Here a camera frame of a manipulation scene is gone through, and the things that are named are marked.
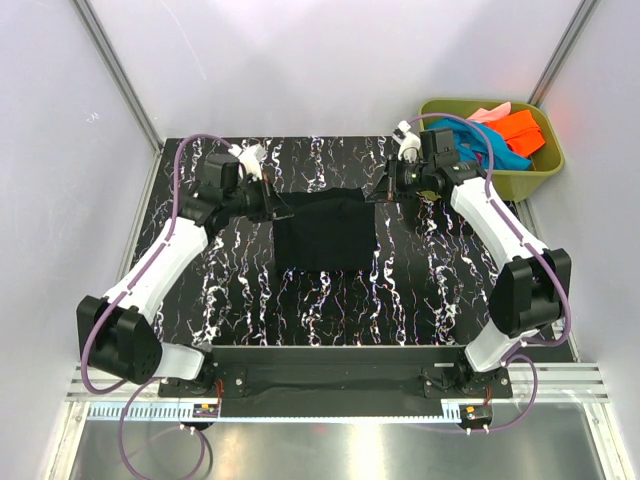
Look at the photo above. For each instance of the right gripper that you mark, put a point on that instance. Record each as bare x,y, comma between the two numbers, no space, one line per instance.
388,188

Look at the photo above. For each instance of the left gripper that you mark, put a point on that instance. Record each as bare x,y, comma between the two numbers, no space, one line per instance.
273,207

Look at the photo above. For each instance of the black t-shirt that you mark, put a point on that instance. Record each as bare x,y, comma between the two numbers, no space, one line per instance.
330,230

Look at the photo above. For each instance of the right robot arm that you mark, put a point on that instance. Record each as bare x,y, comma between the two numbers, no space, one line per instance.
531,291

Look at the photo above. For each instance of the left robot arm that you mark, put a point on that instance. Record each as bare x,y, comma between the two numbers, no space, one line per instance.
116,334

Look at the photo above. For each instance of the blue t-shirt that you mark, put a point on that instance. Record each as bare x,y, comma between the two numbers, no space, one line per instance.
470,141

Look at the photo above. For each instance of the pink t-shirt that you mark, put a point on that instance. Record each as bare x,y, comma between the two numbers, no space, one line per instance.
484,115

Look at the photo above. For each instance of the black marbled table mat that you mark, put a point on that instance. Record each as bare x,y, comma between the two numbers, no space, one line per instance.
429,281

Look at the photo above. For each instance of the olive green plastic bin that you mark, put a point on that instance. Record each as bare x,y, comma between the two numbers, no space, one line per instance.
511,185

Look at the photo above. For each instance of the orange t-shirt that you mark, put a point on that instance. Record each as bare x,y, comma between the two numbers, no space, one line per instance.
520,131

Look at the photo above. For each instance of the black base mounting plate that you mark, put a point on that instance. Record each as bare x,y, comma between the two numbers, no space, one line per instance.
318,383

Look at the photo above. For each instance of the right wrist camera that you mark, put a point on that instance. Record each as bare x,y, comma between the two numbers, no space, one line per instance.
408,142

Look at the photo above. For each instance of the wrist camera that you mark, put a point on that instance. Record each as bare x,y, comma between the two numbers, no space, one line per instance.
251,159
408,142

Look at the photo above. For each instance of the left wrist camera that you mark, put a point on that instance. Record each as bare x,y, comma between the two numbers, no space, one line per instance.
251,159

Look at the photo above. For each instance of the left aluminium frame post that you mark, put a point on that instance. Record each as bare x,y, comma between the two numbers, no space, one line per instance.
106,51

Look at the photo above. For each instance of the aluminium frame post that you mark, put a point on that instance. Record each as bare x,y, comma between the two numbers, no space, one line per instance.
106,51
568,40

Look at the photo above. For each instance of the right aluminium frame post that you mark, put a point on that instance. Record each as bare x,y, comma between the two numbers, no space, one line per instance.
568,40

